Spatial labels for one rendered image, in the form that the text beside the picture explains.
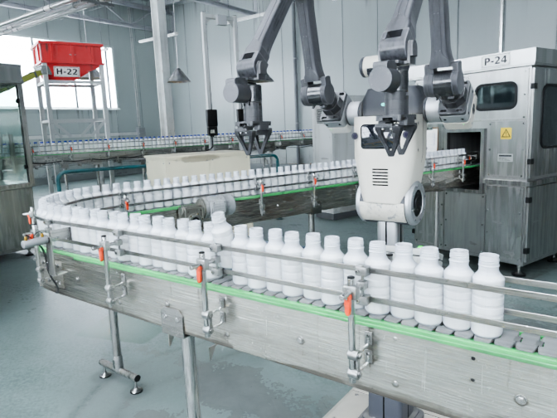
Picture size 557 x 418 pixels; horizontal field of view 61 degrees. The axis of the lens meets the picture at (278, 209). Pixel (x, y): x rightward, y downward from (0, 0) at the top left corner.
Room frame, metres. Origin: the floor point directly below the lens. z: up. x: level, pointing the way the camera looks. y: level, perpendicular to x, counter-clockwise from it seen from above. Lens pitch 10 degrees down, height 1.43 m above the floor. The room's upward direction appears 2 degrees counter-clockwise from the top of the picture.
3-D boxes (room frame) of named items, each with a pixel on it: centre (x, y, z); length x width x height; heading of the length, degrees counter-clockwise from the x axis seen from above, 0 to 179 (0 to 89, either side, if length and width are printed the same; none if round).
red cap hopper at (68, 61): (7.58, 3.12, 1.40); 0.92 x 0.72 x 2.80; 125
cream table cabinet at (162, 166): (5.71, 0.93, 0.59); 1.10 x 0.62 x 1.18; 125
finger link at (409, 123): (1.20, -0.31, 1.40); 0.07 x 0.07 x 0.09; 52
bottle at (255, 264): (1.26, 0.06, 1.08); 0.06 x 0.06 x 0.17
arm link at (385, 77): (1.15, -0.28, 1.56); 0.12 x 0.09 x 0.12; 144
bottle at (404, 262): (1.02, -0.27, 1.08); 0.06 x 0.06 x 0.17
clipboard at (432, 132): (4.91, -1.56, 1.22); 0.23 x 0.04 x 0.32; 35
